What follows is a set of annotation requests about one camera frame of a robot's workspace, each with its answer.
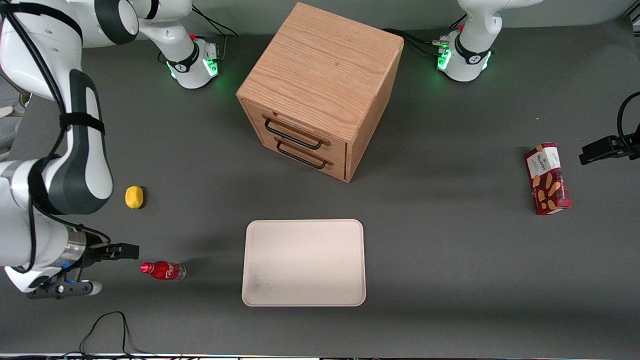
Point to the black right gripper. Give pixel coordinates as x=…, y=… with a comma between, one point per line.
x=95, y=252

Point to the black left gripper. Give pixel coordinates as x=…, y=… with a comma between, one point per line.
x=624, y=146

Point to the red coke bottle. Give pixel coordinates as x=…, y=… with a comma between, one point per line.
x=162, y=270

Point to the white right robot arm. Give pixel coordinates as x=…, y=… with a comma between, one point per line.
x=97, y=175

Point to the beige plastic tray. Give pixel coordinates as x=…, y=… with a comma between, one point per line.
x=305, y=262

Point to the yellow lemon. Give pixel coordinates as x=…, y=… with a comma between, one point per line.
x=134, y=197

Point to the red cookie box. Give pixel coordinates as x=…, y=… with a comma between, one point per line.
x=547, y=180

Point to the wooden drawer front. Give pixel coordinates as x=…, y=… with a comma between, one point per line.
x=332, y=170
x=300, y=131

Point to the wooden drawer cabinet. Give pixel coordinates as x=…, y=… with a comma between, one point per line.
x=320, y=65

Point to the wrist camera with grey mount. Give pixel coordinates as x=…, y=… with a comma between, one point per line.
x=60, y=289

